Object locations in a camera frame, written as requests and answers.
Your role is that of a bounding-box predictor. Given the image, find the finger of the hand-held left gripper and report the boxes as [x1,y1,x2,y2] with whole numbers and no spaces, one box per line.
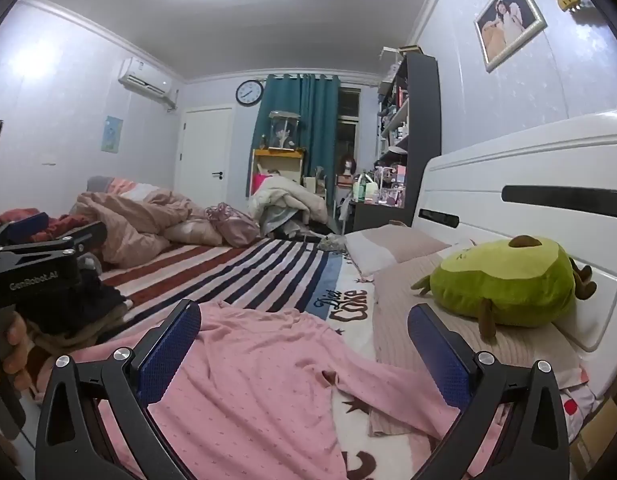
[0,221,108,266]
[0,211,50,247]

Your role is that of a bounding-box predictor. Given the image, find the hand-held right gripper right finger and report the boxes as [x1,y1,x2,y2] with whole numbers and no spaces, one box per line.
[407,303,570,480]

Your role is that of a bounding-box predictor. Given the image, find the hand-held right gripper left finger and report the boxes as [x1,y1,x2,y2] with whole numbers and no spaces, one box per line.
[35,299,202,480]

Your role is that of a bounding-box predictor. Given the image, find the pink dotted knit garment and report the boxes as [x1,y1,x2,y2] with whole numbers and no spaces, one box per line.
[31,300,462,480]

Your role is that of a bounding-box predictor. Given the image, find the person's left hand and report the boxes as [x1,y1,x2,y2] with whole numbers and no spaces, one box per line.
[2,312,30,377]

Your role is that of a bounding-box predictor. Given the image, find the red cloth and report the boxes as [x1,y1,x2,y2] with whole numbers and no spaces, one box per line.
[0,209,96,243]

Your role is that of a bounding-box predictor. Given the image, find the pink beige quilt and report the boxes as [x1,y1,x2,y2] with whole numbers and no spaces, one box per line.
[71,177,224,268]

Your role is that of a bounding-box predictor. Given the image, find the beige ribbed pillow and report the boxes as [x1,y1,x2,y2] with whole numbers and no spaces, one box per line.
[369,252,584,438]

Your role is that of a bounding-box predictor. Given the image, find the dark clothing pile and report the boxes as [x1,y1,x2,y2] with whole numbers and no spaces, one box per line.
[26,255,134,346]

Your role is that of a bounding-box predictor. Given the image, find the green avocado plush toy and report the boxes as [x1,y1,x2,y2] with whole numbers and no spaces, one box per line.
[411,235,598,342]

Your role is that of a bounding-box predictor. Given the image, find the striped printed blanket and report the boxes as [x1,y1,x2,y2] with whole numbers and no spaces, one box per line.
[18,237,609,480]

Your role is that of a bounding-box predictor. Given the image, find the pink beige pillow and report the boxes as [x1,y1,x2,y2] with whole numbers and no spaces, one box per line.
[345,226,452,281]

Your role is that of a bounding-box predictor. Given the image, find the mauve satin cloth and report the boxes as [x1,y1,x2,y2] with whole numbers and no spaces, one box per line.
[203,202,262,247]

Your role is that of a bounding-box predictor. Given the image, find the white door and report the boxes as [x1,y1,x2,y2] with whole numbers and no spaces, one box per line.
[178,106,234,207]

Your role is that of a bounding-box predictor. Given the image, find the dark cluttered desk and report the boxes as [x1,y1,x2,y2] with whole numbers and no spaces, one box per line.
[346,199,414,236]

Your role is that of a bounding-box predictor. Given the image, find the white air conditioner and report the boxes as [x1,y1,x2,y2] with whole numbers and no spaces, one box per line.
[118,57,179,110]

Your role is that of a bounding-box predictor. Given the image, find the cardboard box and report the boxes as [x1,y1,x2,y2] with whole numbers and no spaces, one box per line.
[569,385,617,480]

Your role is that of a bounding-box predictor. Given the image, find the white bed headboard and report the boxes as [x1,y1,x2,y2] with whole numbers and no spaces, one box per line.
[411,109,617,401]

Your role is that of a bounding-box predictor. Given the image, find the cream white duvet pile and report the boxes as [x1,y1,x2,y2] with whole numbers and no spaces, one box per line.
[247,172,329,236]

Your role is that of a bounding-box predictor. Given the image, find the yellow cabinet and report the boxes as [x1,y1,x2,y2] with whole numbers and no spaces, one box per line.
[252,147,306,186]

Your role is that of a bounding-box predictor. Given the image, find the brown wig on stand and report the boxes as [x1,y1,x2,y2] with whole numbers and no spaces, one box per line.
[337,155,358,188]

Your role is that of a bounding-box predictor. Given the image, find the glass display case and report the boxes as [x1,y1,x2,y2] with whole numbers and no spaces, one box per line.
[267,110,302,152]

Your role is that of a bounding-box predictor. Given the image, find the window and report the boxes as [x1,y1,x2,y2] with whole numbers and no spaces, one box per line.
[336,87,362,206]

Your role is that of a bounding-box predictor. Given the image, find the tall dark shelf unit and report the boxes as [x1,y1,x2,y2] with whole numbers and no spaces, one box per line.
[376,52,442,226]

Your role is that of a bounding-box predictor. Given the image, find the teal curtain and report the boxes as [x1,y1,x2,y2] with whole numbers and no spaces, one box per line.
[246,74,342,198]

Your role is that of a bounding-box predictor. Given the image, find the small blue wall poster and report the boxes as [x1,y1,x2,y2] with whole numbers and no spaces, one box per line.
[101,115,124,153]

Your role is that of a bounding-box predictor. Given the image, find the round wall clock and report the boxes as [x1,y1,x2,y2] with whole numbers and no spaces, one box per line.
[235,80,264,107]

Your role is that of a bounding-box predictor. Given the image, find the white framed wall picture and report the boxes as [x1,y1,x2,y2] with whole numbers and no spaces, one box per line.
[473,0,548,73]

